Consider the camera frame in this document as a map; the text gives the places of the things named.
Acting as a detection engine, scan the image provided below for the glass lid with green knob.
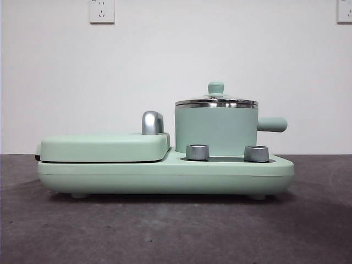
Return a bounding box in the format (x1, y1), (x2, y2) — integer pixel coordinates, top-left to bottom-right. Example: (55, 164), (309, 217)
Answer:
(175, 80), (259, 108)

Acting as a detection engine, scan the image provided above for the silver control knob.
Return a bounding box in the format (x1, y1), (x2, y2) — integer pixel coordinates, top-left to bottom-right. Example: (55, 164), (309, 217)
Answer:
(244, 145), (270, 163)
(185, 143), (210, 161)

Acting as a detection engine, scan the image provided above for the mint green breakfast machine base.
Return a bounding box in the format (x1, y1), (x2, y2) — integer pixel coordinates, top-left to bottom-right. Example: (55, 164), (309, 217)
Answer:
(37, 146), (295, 200)

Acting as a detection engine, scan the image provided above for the mint green griddle cover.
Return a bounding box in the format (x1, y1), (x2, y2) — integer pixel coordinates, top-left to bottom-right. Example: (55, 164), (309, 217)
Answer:
(35, 110), (172, 163)

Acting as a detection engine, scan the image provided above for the mint green pot with handle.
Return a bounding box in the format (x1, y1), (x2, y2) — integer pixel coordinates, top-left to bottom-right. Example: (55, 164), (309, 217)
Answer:
(174, 100), (289, 155)

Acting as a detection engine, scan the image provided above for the white wall socket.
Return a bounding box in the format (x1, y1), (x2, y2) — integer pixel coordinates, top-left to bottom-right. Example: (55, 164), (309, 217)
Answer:
(89, 0), (116, 25)
(336, 0), (352, 24)

